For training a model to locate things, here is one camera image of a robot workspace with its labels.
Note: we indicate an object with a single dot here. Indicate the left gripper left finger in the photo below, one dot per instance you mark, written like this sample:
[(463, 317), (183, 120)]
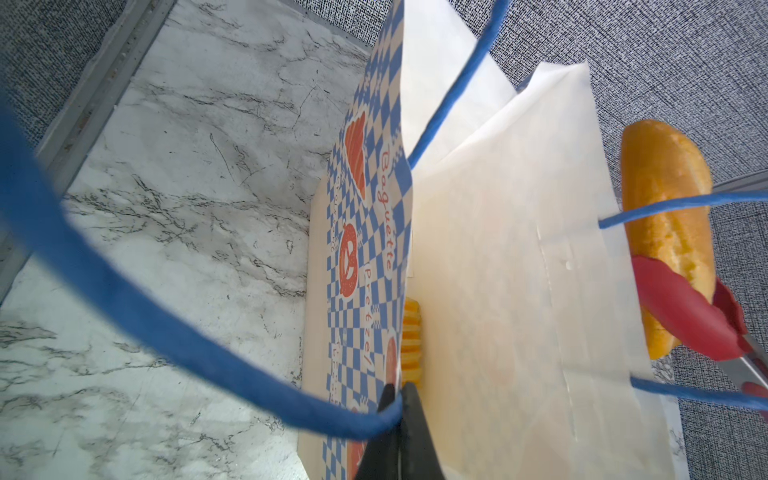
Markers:
[(380, 460)]

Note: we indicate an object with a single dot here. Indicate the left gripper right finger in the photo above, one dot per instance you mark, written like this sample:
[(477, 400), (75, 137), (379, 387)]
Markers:
[(418, 457)]

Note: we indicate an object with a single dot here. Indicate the ridged yellow bread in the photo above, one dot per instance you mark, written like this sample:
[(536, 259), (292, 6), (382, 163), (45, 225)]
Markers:
[(411, 344)]

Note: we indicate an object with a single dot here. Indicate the blue checkered paper bag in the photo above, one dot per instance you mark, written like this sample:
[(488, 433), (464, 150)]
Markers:
[(248, 214)]

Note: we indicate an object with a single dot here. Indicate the red kitchen tongs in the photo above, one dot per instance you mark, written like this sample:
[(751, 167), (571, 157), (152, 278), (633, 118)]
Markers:
[(715, 329)]

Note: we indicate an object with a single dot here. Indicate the long brown baguette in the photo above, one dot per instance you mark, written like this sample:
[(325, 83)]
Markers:
[(659, 163)]

